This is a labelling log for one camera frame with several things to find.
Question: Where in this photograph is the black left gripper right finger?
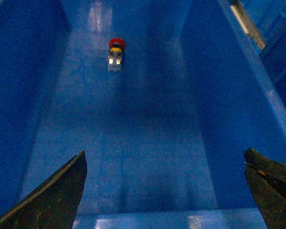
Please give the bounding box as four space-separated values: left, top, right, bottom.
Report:
244 148 286 229

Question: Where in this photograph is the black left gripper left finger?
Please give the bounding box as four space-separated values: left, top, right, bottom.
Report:
0 151 87 229

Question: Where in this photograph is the red mushroom push button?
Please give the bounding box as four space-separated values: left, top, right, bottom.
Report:
107 37 126 72

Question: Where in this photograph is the blue container on left shelf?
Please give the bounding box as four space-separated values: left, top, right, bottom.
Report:
0 0 286 229

